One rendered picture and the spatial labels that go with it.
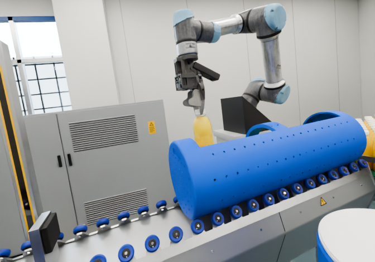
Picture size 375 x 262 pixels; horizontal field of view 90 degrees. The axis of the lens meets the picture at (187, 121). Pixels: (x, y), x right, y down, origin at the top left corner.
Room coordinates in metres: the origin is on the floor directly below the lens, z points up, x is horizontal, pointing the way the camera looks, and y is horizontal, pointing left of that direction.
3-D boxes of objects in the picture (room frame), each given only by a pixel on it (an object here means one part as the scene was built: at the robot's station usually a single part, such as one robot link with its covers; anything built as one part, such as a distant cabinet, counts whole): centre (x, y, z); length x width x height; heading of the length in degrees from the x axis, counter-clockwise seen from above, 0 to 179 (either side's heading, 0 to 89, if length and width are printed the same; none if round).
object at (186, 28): (0.69, -0.03, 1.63); 0.09 x 0.08 x 0.11; 124
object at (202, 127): (0.70, -0.05, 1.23); 0.07 x 0.07 x 0.19
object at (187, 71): (0.69, -0.02, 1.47); 0.09 x 0.08 x 0.12; 110
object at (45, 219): (0.52, 0.45, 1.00); 0.10 x 0.04 x 0.15; 20
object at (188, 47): (0.69, -0.03, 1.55); 0.08 x 0.08 x 0.05
